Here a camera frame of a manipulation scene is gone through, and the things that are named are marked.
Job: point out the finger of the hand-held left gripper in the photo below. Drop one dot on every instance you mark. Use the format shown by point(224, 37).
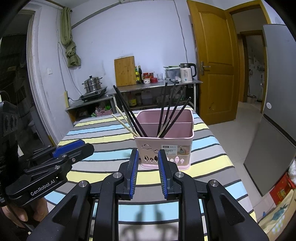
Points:
point(67, 147)
point(78, 155)

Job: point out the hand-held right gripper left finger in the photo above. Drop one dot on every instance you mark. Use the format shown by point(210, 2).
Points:
point(133, 176)

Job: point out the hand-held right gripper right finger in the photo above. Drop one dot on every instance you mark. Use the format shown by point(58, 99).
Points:
point(163, 176)

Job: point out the pink plastic utensil holder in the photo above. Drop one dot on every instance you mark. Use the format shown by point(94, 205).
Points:
point(152, 140)

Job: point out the light wooden chopstick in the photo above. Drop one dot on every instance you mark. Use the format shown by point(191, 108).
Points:
point(167, 122)
point(122, 123)
point(122, 115)

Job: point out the grey metal chopstick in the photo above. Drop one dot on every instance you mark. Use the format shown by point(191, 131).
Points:
point(129, 118)

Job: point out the person's left hand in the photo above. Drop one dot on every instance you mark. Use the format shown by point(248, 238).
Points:
point(38, 208)

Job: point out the low steel shelf unit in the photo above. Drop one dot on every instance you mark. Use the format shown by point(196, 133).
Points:
point(78, 104)

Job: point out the beige power strip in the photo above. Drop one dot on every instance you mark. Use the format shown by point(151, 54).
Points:
point(66, 99)

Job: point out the pink woven basket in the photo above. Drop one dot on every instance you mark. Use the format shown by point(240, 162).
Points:
point(104, 113)

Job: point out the black induction cooker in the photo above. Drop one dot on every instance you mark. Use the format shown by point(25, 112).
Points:
point(92, 96)

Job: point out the steel steamer pot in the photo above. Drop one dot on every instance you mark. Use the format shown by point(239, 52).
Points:
point(92, 84)

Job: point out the yellow label bottle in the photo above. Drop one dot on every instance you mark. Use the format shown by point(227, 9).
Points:
point(132, 103)

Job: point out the green knotted curtain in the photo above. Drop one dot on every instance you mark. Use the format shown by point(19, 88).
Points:
point(71, 55)

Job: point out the steel counter table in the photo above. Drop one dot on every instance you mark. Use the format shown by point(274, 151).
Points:
point(148, 85)

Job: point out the wooden cutting board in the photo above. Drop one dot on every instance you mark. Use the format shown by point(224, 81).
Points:
point(124, 71)

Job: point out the yellow oil bottle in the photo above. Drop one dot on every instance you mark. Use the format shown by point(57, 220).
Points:
point(136, 77)

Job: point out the red lid jar white label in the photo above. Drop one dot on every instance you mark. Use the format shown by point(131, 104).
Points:
point(146, 79)

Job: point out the clear glass cup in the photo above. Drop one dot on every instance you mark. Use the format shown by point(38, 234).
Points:
point(159, 78)

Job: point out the dark glass bottle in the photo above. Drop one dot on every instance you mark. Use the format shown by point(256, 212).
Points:
point(139, 76)

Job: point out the white electric kettle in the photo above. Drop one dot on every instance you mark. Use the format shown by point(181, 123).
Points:
point(186, 74)

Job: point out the red cardboard box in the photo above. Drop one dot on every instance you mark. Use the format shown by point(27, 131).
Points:
point(281, 190)

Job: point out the yellow pineapple print cloth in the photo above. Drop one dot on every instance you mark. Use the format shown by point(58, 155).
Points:
point(277, 215)

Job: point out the yellow wooden door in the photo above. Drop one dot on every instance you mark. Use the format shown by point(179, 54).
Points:
point(215, 58)

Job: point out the white plastic bag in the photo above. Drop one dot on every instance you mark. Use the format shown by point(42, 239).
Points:
point(292, 171)

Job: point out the grey refrigerator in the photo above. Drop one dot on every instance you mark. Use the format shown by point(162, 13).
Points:
point(277, 92)

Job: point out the white sliding door frame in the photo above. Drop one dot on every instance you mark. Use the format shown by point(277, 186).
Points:
point(38, 81)

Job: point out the white light switch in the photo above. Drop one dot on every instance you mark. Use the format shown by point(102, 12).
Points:
point(49, 70)

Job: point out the yellow door frame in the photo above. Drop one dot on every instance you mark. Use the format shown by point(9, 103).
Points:
point(245, 4)

